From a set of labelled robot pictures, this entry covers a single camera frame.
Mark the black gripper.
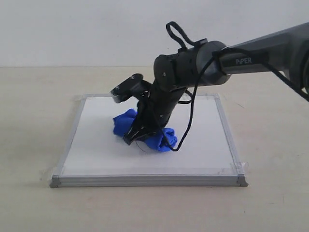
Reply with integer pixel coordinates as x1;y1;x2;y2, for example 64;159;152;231
123;81;174;145

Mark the blue microfibre cloth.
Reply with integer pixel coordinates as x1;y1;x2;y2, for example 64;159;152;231
113;109;177;152

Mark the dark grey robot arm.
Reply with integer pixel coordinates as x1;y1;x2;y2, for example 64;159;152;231
117;21;309;144

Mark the aluminium framed whiteboard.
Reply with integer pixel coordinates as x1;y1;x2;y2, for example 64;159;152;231
50;94;248;188

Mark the clear tape back left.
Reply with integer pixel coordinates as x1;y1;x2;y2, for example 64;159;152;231
72;95;93;102

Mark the clear tape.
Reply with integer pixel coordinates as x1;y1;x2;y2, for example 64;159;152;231
39;167;63;182
205;93;226;101
218;161;249;175
72;95;93;102

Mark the clear tape back right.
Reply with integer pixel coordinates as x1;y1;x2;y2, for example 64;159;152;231
205;93;226;101

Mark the clear tape front right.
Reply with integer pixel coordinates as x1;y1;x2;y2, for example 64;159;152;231
218;161;249;175

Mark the clear tape front left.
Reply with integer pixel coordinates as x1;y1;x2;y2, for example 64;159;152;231
39;167;63;182

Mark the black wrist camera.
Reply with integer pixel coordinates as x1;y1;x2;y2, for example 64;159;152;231
111;73;143;103

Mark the black cable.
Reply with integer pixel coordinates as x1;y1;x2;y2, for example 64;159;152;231
135;21;309;153

